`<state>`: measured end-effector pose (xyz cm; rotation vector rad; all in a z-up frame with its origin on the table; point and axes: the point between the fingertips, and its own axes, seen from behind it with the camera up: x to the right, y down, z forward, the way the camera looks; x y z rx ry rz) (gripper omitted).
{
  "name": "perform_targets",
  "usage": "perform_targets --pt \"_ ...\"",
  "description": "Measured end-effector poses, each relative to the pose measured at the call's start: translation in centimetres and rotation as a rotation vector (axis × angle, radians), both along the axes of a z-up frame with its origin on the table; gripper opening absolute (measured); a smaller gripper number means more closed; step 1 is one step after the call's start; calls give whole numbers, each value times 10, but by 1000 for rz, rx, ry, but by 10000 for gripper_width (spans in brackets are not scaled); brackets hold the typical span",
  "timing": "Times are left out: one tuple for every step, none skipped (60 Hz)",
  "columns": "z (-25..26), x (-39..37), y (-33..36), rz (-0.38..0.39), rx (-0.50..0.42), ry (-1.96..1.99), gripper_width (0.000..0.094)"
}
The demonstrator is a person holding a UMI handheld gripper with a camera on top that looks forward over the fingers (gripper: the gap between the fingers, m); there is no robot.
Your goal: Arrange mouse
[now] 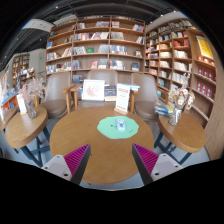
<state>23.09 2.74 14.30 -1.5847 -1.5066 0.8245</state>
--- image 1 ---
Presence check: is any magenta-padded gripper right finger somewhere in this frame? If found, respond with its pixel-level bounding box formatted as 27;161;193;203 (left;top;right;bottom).
131;143;184;186

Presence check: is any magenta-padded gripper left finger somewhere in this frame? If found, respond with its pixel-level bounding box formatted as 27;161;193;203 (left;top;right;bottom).
40;143;92;186

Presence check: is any transparent blue computer mouse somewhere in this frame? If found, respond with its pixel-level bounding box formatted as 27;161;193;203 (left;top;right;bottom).
115;118;127;131

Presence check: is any green smiley cloud mouse pad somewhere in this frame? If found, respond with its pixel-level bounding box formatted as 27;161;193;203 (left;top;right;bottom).
96;115;140;140

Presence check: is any round wooden side table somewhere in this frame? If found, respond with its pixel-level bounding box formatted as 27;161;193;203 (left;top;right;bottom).
4;105;49;168
153;111;208;166

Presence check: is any glass vase with beige flowers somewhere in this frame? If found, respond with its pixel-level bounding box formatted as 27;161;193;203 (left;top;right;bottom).
167;73;196;127

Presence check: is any stack of blue books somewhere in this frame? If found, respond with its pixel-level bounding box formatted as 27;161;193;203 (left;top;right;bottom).
153;101;175;118

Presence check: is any white sign on wooden base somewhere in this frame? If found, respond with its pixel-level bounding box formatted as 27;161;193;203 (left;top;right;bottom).
114;83;132;116

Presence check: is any white framed pink flower picture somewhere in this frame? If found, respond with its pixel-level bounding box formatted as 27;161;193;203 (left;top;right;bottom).
81;79;106;102

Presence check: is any light blue flat book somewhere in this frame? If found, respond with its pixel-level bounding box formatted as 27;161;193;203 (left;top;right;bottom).
128;83;141;93

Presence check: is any dark blue standing book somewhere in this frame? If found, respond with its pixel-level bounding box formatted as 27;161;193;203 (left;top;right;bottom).
104;85;118;102

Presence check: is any small white card sign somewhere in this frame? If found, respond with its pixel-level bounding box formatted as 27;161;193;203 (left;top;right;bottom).
15;93;28;116

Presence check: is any small distant bookshelf unit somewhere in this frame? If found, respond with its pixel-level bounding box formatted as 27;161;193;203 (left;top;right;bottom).
11;51;38;88

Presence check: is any wide wooden bookshelf unit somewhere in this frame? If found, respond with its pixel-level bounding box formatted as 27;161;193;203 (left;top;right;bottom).
44;14;147;76

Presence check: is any white hanging sign board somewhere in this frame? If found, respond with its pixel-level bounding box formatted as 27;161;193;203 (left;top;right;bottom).
21;18;56;33

